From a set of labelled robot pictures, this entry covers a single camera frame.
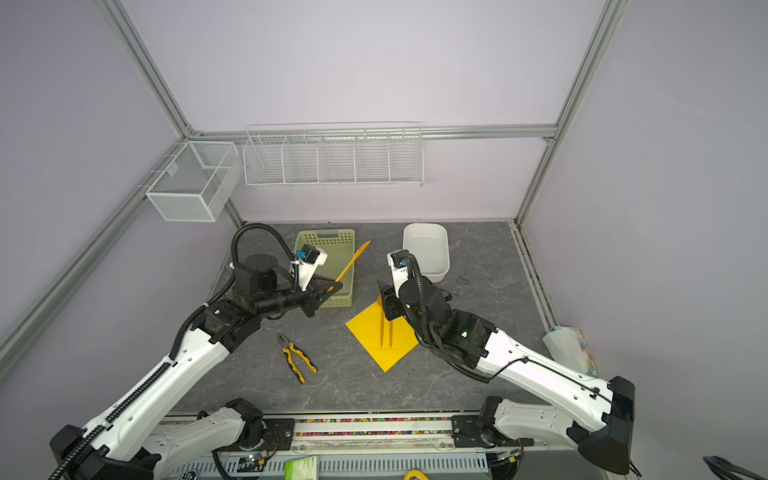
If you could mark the green perforated plastic basket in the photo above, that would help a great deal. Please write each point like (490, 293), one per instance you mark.
(340, 246)

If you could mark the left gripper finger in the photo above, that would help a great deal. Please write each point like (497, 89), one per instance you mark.
(325, 298)
(323, 280)

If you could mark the yellow paper napkin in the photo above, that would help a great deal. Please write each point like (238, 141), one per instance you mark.
(364, 327)

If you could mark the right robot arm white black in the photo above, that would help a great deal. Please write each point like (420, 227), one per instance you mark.
(599, 414)

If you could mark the aluminium frame rail base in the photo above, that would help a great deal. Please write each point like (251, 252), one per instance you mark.
(372, 438)

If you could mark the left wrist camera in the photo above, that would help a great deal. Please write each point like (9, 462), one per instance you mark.
(307, 260)

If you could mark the small white mesh basket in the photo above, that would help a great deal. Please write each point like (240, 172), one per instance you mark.
(197, 182)

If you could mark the white oval plastic tub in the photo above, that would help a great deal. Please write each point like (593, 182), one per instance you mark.
(429, 243)

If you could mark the orange wooden spoon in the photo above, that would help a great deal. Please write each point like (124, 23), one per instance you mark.
(382, 324)

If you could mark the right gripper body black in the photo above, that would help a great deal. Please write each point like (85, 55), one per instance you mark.
(395, 306)

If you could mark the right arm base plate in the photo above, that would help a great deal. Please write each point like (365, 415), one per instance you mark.
(478, 431)

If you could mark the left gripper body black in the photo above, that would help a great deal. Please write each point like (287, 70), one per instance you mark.
(309, 298)

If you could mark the yellow black pliers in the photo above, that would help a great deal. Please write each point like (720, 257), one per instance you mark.
(291, 353)

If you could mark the green white small box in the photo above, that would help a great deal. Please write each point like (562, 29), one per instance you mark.
(307, 468)

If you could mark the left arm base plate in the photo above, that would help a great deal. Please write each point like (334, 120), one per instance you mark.
(276, 434)

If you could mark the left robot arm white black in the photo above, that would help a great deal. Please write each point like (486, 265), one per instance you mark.
(269, 279)

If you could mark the long white wire shelf basket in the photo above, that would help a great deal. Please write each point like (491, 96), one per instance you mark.
(334, 154)

